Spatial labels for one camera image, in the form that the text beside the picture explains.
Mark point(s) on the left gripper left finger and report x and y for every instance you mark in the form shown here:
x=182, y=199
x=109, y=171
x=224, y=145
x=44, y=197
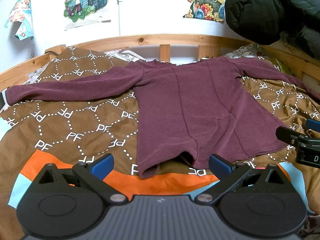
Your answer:
x=79, y=184

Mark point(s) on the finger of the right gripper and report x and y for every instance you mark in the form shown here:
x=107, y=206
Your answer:
x=312, y=124
x=289, y=136

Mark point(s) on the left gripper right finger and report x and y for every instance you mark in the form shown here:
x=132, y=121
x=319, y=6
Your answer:
x=241, y=184

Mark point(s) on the maroon long-sleeve shirt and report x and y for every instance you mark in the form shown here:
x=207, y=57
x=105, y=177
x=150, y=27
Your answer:
x=193, y=110

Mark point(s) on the orange blue pink cloth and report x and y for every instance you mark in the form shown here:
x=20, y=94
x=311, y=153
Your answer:
x=192, y=183

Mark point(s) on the lime green cloth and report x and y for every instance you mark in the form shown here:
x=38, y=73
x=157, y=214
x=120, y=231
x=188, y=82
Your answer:
x=283, y=68

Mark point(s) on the black puffy jacket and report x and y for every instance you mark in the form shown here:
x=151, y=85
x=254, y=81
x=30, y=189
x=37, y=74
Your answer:
x=267, y=21

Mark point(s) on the small blue anime poster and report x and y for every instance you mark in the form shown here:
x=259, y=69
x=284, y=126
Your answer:
x=21, y=13

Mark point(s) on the anime girl poster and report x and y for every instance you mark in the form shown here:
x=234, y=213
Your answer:
x=84, y=12

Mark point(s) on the wooden bed frame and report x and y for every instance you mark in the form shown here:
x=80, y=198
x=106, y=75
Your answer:
x=304, y=67

